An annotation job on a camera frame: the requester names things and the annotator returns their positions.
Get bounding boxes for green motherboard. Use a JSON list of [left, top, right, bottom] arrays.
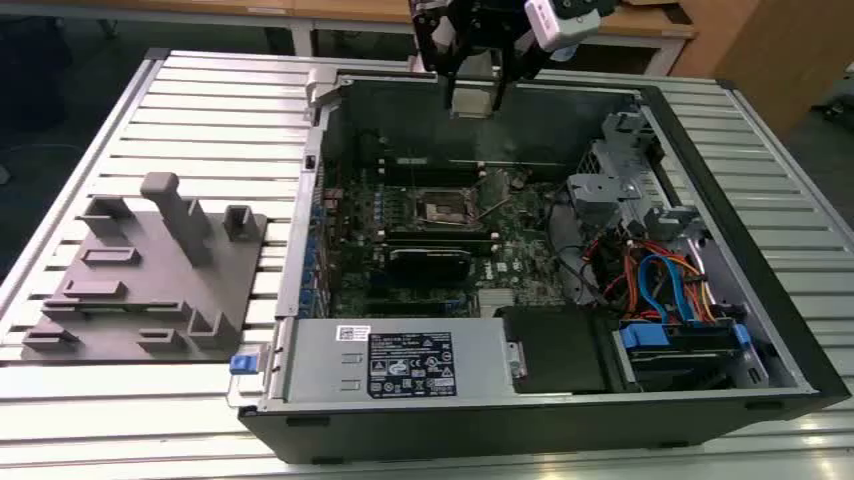
[[319, 164, 582, 319]]

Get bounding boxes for grey metal drive cage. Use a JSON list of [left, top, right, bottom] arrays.
[[566, 112, 708, 241]]

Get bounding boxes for CPU socket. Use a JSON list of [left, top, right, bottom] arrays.
[[414, 188, 487, 232]]

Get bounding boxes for black graphics card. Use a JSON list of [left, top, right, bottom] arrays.
[[386, 246, 474, 284]]

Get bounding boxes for orange yellow wire bundle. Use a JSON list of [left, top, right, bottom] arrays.
[[666, 254, 722, 324]]

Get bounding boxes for grey parts rack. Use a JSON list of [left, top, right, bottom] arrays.
[[19, 172, 272, 362]]

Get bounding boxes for black open PC case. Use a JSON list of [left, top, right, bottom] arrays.
[[225, 69, 854, 466]]

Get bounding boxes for blue floor cable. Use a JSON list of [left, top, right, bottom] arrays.
[[0, 142, 83, 157]]

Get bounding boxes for blue wire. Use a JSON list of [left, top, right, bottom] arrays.
[[636, 254, 708, 329]]

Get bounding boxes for silver CPU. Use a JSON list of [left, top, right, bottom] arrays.
[[450, 77, 499, 120]]

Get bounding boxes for red orange wire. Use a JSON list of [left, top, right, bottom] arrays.
[[603, 239, 646, 319]]

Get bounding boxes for grey case latch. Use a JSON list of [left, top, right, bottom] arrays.
[[303, 68, 343, 109]]

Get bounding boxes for wooden cabinet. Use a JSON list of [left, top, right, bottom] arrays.
[[672, 0, 854, 136]]

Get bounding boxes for metal locking lever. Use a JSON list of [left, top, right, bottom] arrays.
[[478, 196, 514, 222]]

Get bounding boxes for labelled black RAM stick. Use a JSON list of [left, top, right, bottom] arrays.
[[390, 155, 482, 169]]

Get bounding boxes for black plastic shroud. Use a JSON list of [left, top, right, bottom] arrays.
[[494, 305, 628, 395]]

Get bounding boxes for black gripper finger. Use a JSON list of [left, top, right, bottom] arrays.
[[444, 52, 470, 109], [492, 52, 519, 111]]

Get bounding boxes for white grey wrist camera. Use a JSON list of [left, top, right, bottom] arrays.
[[523, 0, 602, 52]]

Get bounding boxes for hard disk in blue carrier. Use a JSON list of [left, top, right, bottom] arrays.
[[616, 322, 753, 394]]

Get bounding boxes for black wire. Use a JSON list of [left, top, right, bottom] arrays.
[[546, 189, 619, 307]]

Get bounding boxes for wooden desk white legs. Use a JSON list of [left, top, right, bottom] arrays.
[[0, 0, 699, 76]]

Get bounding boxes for silver power supply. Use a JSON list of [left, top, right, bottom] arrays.
[[263, 317, 522, 406]]

